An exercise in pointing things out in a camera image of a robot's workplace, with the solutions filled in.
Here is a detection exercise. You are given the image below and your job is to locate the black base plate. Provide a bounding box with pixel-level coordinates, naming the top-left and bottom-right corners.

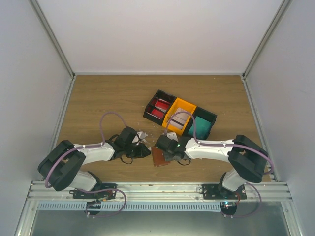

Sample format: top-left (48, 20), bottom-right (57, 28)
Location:
top-left (201, 183), bottom-right (247, 200)
top-left (69, 183), bottom-right (117, 200)

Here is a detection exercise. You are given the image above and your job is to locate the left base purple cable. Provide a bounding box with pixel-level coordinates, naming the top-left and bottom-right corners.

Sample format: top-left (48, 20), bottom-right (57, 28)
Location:
top-left (85, 188), bottom-right (127, 219)

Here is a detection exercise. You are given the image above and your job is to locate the white patterned card stack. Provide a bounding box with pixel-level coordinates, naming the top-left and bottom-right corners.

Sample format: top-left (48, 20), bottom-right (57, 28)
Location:
top-left (170, 108), bottom-right (190, 130)

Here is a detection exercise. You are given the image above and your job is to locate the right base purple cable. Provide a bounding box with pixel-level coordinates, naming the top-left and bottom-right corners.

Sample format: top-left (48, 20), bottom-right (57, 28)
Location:
top-left (221, 181), bottom-right (264, 219)

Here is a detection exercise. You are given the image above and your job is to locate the black bin with teal cards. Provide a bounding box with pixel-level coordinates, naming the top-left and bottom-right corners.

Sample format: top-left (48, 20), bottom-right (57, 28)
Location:
top-left (182, 107), bottom-right (217, 140)

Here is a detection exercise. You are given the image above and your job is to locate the upper red card stack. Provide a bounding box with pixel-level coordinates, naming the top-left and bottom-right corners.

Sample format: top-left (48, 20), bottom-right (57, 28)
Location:
top-left (155, 99), bottom-right (170, 113)

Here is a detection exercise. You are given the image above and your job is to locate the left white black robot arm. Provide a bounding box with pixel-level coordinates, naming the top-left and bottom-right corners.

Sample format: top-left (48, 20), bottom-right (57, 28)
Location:
top-left (37, 126), bottom-right (151, 199)

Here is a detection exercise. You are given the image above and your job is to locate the lower red card stack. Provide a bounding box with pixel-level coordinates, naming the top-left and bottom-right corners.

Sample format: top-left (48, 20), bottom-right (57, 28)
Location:
top-left (150, 109), bottom-right (164, 119)

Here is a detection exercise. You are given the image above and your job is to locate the brown leather card holder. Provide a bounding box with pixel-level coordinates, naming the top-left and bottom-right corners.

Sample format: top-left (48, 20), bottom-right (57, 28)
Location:
top-left (151, 147), bottom-right (170, 167)

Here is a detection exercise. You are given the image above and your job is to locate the black bin with red cards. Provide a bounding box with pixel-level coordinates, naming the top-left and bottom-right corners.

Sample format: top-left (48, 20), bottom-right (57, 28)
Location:
top-left (143, 90), bottom-right (177, 126)

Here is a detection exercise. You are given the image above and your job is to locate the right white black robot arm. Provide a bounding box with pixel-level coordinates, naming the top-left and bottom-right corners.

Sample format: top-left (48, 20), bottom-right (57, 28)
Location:
top-left (155, 135), bottom-right (270, 199)

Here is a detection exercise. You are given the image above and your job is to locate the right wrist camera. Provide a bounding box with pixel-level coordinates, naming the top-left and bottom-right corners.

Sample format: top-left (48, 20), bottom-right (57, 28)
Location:
top-left (166, 132), bottom-right (178, 142)

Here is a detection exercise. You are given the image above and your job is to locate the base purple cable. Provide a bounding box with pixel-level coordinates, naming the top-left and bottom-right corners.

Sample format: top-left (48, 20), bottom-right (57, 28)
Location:
top-left (85, 188), bottom-right (127, 219)
top-left (221, 181), bottom-right (264, 219)

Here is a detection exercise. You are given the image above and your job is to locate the teal card stack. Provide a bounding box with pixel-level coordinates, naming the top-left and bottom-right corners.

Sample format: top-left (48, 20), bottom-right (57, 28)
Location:
top-left (195, 116), bottom-right (211, 140)

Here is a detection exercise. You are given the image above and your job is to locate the yellow plastic bin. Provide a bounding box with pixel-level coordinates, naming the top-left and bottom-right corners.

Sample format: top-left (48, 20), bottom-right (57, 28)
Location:
top-left (162, 98), bottom-right (197, 135)

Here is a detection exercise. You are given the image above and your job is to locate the grey slotted cable duct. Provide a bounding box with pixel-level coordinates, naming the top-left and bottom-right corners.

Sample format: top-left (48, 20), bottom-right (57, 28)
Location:
top-left (37, 201), bottom-right (221, 212)

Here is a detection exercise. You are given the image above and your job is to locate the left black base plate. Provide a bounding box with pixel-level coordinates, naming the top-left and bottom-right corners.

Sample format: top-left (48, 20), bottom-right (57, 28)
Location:
top-left (69, 183), bottom-right (117, 200)

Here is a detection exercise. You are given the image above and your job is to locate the red card stack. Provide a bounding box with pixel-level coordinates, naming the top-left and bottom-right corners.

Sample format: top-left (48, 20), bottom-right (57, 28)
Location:
top-left (150, 109), bottom-right (164, 119)
top-left (155, 99), bottom-right (170, 113)

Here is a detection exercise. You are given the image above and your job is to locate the aluminium front rail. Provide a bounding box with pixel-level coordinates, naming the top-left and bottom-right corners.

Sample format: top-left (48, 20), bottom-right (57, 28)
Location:
top-left (27, 181), bottom-right (292, 202)

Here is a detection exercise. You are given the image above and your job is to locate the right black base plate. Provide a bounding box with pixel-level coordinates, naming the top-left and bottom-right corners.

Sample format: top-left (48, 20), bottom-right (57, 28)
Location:
top-left (201, 183), bottom-right (247, 200)

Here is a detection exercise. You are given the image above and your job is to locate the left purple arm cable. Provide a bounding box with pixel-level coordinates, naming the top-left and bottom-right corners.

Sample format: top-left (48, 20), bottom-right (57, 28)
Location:
top-left (45, 112), bottom-right (127, 189)

